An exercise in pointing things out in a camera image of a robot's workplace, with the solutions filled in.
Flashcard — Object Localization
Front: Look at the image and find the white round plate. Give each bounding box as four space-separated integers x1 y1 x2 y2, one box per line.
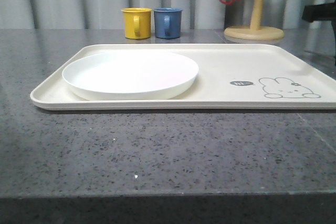
62 50 199 101

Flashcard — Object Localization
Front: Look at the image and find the wooden mug tree stand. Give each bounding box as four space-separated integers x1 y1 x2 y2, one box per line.
224 0 284 40

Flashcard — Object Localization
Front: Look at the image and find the cream rabbit serving tray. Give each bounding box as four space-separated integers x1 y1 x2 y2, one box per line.
30 44 335 110

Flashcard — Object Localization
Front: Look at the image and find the blue mug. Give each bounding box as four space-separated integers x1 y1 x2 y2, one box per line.
154 7 182 39

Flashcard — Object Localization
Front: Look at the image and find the yellow mug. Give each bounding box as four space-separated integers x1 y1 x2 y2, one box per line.
121 7 152 39

